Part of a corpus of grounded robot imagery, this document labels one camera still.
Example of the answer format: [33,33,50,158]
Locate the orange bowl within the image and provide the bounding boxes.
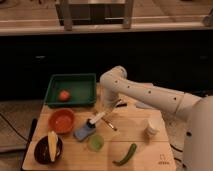
[48,108,75,134]

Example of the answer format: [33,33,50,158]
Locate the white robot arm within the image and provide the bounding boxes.
[100,66,213,171]

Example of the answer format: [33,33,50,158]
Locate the black cable left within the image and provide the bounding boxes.
[0,112,31,143]

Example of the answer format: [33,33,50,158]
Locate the light blue cloth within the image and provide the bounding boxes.
[135,102,155,109]

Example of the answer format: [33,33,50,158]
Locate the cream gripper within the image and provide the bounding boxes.
[102,95,121,113]

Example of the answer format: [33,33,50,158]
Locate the green plastic tray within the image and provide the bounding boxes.
[44,73,96,108]

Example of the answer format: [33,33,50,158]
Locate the black cable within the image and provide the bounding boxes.
[0,112,31,143]
[170,143,185,171]

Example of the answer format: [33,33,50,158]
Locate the blue sponge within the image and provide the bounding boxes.
[73,124,96,141]

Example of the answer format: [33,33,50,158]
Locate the black whiteboard eraser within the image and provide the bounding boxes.
[116,103,127,108]

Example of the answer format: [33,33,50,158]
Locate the white plastic cup stack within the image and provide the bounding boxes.
[145,118,160,138]

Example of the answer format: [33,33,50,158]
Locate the orange fruit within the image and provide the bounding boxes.
[58,90,71,102]

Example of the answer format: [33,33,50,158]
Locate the dark brown bowl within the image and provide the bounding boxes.
[34,136,63,165]

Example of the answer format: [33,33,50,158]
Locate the metal table frame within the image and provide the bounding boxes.
[55,0,134,31]

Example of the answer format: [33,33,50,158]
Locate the green plastic cup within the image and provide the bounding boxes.
[88,134,104,152]

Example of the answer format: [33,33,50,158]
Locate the yellow corn cob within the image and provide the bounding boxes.
[48,131,58,162]

